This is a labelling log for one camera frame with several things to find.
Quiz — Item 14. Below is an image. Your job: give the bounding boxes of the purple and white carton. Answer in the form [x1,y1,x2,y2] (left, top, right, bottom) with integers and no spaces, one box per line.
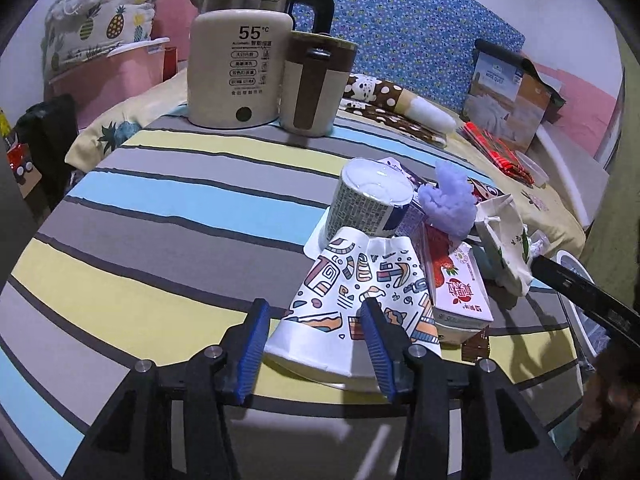
[382,157,431,238]

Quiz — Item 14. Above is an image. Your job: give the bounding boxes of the strawberry milk carton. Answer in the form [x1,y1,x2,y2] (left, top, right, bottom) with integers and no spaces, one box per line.
[422,220,495,346]

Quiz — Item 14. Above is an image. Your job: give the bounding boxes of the clear plastic container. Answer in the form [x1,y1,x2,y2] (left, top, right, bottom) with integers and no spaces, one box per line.
[515,152,548,188]

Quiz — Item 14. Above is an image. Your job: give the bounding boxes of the red car print box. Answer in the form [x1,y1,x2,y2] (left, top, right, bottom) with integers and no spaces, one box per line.
[0,110,43,196]

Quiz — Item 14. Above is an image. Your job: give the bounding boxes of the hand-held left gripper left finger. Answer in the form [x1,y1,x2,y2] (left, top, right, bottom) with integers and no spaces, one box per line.
[62,297,273,480]

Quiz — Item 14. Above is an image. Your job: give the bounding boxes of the red plaid cloth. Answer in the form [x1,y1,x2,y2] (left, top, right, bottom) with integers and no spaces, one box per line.
[457,121,536,183]

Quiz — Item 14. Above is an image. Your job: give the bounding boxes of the colourful print paper cup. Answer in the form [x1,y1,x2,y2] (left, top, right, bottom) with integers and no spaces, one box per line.
[263,226,442,393]

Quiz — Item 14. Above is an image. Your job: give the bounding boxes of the pineapple print quilt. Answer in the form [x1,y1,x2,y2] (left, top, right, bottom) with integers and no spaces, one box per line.
[42,0,181,81]

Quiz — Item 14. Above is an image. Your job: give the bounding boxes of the instant noodle cup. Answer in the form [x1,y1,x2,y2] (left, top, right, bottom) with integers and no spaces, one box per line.
[305,157,416,256]

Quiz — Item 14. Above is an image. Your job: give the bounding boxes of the white paper bag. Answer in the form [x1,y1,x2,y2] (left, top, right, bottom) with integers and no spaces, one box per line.
[472,195,538,296]

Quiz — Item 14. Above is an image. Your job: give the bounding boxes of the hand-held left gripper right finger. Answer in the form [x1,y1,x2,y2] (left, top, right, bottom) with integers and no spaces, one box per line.
[360,297,576,480]

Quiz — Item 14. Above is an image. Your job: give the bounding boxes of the red cartoon drink can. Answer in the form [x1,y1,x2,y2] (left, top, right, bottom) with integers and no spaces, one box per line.
[467,177,501,203]

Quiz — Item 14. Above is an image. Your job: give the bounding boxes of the white trash bin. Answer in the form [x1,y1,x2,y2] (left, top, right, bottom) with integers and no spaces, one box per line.
[555,251,608,361]

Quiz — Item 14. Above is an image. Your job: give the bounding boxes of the white board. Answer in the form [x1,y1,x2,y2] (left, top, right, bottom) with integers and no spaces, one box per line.
[530,125,611,226]

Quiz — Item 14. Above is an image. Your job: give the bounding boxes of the black bag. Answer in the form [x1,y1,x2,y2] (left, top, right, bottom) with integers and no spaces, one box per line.
[17,95,78,211]

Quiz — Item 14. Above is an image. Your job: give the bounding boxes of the brown polka dot pillow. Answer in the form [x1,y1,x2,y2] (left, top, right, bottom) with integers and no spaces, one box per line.
[337,72,458,148]

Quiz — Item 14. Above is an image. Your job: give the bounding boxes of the beige electric kettle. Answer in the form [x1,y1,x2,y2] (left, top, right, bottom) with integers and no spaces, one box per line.
[185,0,335,130]

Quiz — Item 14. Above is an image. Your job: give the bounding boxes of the blue floral headboard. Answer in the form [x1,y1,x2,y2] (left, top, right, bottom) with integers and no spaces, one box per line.
[202,0,526,111]

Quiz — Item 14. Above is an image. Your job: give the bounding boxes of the green curtain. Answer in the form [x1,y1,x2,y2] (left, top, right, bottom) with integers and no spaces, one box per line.
[580,25,640,311]

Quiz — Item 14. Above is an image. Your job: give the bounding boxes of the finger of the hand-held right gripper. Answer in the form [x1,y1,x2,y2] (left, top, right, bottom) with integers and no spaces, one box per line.
[530,255,640,350]

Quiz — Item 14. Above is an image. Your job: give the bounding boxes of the brown snack wrapper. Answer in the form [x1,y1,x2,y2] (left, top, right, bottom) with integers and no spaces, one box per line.
[459,327,496,366]

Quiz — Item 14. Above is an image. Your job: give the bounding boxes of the yellow pineapple bedsheet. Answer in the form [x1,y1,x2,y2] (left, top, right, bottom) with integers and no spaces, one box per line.
[65,67,586,261]

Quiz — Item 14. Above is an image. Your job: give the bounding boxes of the quilt package box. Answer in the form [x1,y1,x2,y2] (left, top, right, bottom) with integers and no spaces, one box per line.
[462,38,566,153]

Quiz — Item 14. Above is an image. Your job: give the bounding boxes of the brown and beige mug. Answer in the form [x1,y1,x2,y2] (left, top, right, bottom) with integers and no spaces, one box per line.
[278,30,358,137]

